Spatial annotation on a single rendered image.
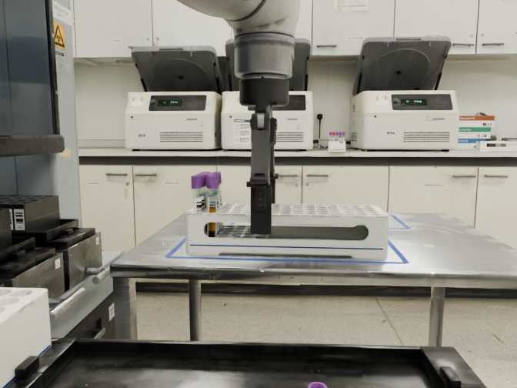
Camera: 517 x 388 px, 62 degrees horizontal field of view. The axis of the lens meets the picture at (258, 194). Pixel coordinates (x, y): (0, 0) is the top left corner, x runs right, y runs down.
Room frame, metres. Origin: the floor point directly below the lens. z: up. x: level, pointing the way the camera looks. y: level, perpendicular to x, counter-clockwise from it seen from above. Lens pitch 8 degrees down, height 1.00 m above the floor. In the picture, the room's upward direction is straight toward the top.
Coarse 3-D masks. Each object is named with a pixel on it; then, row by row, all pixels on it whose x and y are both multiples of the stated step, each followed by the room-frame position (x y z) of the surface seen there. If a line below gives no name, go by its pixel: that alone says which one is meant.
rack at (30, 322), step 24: (0, 288) 0.36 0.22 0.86; (24, 288) 0.36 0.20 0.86; (0, 312) 0.32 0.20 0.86; (24, 312) 0.32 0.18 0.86; (48, 312) 0.35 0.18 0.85; (0, 336) 0.29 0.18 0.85; (24, 336) 0.32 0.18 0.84; (48, 336) 0.35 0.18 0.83; (0, 360) 0.29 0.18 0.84; (0, 384) 0.28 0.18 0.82
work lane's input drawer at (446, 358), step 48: (48, 384) 0.32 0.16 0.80; (96, 384) 0.32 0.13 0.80; (144, 384) 0.32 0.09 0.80; (192, 384) 0.32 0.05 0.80; (240, 384) 0.32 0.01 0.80; (288, 384) 0.32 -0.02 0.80; (336, 384) 0.32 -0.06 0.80; (384, 384) 0.32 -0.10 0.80; (432, 384) 0.32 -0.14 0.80; (480, 384) 0.29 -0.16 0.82
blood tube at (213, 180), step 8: (208, 176) 0.64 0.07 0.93; (216, 176) 0.64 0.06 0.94; (208, 184) 0.64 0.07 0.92; (216, 184) 0.64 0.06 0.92; (208, 192) 0.64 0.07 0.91; (216, 192) 0.64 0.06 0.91; (208, 200) 0.64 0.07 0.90; (216, 200) 0.64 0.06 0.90; (208, 208) 0.64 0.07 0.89; (216, 208) 0.64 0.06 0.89; (208, 224) 0.64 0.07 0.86; (208, 232) 0.63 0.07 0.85
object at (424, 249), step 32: (224, 224) 0.85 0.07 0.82; (288, 224) 0.85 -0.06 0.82; (320, 224) 0.85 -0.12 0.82; (416, 224) 0.85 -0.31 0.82; (448, 224) 0.85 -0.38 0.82; (128, 256) 0.62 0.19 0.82; (160, 256) 0.62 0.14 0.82; (192, 256) 0.62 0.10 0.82; (224, 256) 0.62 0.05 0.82; (256, 256) 0.62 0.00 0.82; (288, 256) 0.62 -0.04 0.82; (320, 256) 0.62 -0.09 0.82; (416, 256) 0.62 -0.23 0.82; (448, 256) 0.62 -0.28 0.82; (480, 256) 0.62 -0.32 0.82; (512, 256) 0.62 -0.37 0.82; (128, 288) 0.58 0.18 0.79; (192, 288) 1.00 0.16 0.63; (512, 288) 0.53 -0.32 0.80; (128, 320) 0.58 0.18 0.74; (192, 320) 1.00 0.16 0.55
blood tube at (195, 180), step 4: (192, 176) 0.64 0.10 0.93; (196, 176) 0.64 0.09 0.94; (200, 176) 0.64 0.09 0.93; (192, 180) 0.64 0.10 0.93; (196, 180) 0.64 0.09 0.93; (200, 180) 0.64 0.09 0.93; (192, 184) 0.64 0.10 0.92; (196, 184) 0.64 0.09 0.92; (200, 184) 0.64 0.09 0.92; (192, 188) 0.64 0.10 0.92; (196, 188) 0.64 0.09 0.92; (200, 188) 0.64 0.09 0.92; (192, 192) 0.64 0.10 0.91; (196, 192) 0.64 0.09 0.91; (200, 192) 0.64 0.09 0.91; (196, 196) 0.64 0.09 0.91; (200, 196) 0.64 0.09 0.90; (196, 200) 0.64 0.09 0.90; (200, 200) 0.64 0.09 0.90; (196, 204) 0.64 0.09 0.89; (200, 204) 0.64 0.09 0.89; (196, 208) 0.64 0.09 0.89; (200, 208) 0.64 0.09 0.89
